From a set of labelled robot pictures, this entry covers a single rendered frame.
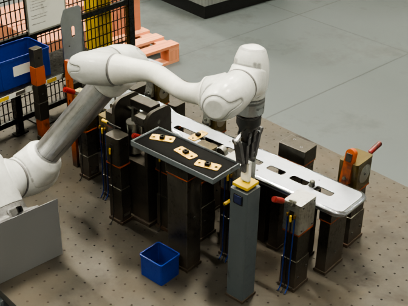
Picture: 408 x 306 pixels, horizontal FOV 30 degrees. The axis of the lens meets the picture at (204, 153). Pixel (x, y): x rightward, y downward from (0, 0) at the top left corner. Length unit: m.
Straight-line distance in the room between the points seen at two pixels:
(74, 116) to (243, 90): 0.84
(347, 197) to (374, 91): 3.17
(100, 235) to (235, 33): 3.98
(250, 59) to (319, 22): 4.90
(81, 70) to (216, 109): 0.60
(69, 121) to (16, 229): 0.42
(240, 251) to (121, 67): 0.70
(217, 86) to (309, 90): 3.69
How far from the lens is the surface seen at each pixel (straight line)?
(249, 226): 2.43
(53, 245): 2.81
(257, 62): 2.14
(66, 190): 3.20
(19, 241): 2.71
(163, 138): 2.59
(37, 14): 3.56
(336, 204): 2.59
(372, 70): 6.11
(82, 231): 2.95
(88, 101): 2.66
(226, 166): 2.45
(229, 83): 2.03
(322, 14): 7.21
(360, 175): 2.75
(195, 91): 2.09
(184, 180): 2.51
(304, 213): 2.49
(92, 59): 2.43
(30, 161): 2.84
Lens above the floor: 2.44
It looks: 31 degrees down
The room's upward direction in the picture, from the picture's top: 1 degrees clockwise
